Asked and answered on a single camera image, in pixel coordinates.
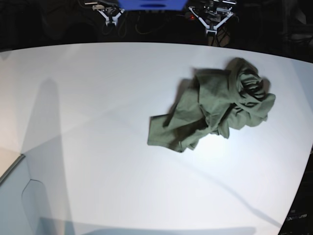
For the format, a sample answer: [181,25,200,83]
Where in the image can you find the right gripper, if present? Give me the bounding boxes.
[92,4,124,26]

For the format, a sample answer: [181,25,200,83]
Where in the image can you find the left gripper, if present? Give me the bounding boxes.
[188,6,234,35]

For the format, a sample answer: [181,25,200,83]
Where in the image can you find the green t-shirt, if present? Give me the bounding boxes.
[147,58,276,153]

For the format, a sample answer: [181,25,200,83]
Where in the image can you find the blue box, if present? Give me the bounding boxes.
[118,0,188,11]

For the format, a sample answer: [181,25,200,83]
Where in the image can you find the black power strip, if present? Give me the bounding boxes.
[184,12,208,21]

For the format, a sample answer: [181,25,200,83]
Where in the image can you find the yellow cable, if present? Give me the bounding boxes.
[134,12,159,35]

